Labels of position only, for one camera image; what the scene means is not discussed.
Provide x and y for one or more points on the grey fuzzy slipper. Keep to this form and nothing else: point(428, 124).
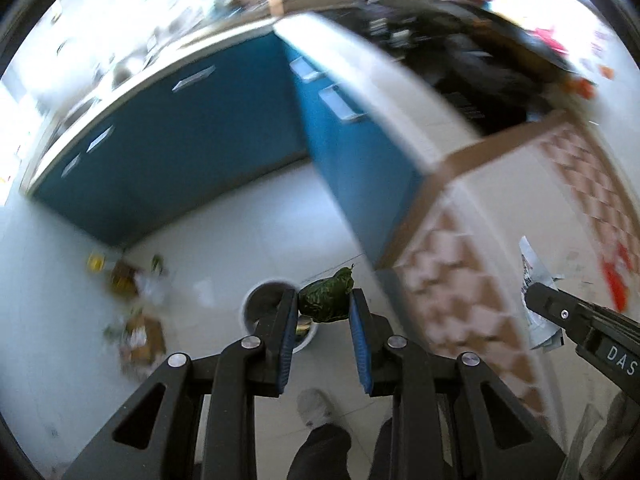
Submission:
point(315, 407)

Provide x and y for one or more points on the clear plastic bag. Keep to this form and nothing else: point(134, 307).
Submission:
point(590, 440)

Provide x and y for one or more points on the person's leg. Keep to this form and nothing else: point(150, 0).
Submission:
point(382, 452)
point(320, 455)

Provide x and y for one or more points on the yellow floor scrap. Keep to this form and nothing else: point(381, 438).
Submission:
point(96, 261)

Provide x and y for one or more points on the checkered table mat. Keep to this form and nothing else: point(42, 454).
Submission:
point(500, 260)

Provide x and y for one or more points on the clear floor plastic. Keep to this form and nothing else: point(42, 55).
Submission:
point(152, 287)

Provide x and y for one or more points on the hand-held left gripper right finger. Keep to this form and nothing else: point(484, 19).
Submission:
point(359, 345)

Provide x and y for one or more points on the person's left leg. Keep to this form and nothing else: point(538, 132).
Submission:
point(320, 455)

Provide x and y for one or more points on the brown floor packet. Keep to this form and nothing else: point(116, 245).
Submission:
point(123, 277)

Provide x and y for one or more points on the dark green bag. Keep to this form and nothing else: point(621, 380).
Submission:
point(325, 295)

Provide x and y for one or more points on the person's right leg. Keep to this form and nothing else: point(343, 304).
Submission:
point(382, 452)

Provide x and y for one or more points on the colourful wall stickers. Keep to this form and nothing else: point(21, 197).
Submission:
point(582, 89)

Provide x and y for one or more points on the long blue kitchen cabinet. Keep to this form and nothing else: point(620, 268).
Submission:
point(175, 150)

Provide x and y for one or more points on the black induction cooktop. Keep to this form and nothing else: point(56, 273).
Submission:
point(480, 95)

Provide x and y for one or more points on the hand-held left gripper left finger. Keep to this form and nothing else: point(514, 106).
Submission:
point(285, 340)

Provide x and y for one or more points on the clear plastic wrapper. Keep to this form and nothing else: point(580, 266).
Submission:
point(532, 265)

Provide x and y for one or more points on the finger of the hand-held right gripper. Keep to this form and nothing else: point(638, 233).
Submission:
point(550, 305)

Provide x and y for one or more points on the red plastic wrapper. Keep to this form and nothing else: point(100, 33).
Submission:
point(615, 275)

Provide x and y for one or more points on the round trash bin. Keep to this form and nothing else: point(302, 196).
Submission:
point(265, 295)

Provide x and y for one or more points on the brown cardboard piece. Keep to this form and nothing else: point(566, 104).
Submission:
point(145, 342)

